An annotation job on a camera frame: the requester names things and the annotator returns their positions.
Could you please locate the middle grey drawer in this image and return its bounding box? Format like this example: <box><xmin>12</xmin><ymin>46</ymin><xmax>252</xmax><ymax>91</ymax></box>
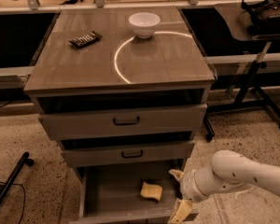
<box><xmin>62</xmin><ymin>140</ymin><xmax>194</xmax><ymax>167</ymax></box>

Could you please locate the bottom grey open drawer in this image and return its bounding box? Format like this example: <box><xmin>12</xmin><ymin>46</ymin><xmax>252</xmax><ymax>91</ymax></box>
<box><xmin>69</xmin><ymin>160</ymin><xmax>200</xmax><ymax>224</ymax></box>

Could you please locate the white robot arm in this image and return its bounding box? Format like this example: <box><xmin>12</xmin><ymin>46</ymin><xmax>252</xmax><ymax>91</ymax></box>
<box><xmin>168</xmin><ymin>150</ymin><xmax>280</xmax><ymax>224</ymax></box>

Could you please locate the top grey drawer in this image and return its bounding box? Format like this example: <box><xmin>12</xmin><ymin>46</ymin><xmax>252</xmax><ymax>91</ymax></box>
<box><xmin>39</xmin><ymin>104</ymin><xmax>206</xmax><ymax>140</ymax></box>

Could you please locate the yellow sponge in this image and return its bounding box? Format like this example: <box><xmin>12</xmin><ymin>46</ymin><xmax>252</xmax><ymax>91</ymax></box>
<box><xmin>140</xmin><ymin>182</ymin><xmax>162</xmax><ymax>202</ymax></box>

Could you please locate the grey wooden drawer cabinet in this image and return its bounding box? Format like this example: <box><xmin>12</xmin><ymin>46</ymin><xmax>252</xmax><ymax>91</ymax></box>
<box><xmin>23</xmin><ymin>6</ymin><xmax>217</xmax><ymax>224</ymax></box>

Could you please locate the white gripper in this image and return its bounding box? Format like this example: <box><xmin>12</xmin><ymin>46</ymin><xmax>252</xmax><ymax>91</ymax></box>
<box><xmin>169</xmin><ymin>166</ymin><xmax>216</xmax><ymax>224</ymax></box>

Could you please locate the white ceramic bowl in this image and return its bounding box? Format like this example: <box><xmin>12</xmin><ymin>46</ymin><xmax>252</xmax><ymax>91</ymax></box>
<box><xmin>129</xmin><ymin>12</ymin><xmax>161</xmax><ymax>38</ymax></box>

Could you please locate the black stand leg left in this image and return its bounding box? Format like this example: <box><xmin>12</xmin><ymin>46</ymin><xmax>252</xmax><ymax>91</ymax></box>
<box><xmin>0</xmin><ymin>152</ymin><xmax>34</xmax><ymax>204</ymax></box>

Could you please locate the black floor cable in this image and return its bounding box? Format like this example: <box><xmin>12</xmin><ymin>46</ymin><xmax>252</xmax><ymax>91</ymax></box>
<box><xmin>0</xmin><ymin>176</ymin><xmax>27</xmax><ymax>224</ymax></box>

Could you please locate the black rolling side table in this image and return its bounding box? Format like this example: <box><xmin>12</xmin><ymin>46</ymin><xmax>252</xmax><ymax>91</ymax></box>
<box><xmin>207</xmin><ymin>4</ymin><xmax>280</xmax><ymax>129</ymax></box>

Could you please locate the black VR headset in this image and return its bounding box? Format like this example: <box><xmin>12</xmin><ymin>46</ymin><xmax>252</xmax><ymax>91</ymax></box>
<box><xmin>241</xmin><ymin>0</ymin><xmax>280</xmax><ymax>34</ymax></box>

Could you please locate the dark snack bar packet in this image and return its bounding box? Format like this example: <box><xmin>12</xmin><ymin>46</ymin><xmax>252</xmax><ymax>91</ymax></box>
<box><xmin>70</xmin><ymin>31</ymin><xmax>102</xmax><ymax>49</ymax></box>

